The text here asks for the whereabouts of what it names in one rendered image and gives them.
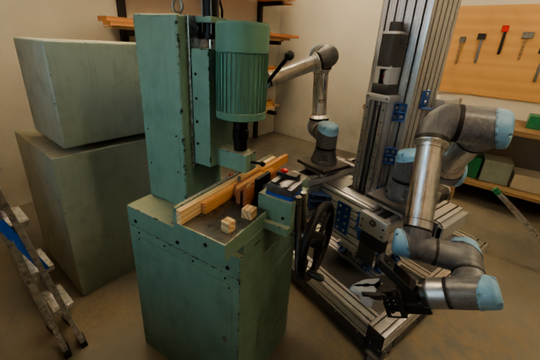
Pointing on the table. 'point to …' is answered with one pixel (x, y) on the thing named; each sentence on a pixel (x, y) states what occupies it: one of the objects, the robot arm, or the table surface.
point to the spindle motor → (241, 70)
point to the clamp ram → (261, 183)
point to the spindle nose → (240, 136)
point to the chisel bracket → (235, 158)
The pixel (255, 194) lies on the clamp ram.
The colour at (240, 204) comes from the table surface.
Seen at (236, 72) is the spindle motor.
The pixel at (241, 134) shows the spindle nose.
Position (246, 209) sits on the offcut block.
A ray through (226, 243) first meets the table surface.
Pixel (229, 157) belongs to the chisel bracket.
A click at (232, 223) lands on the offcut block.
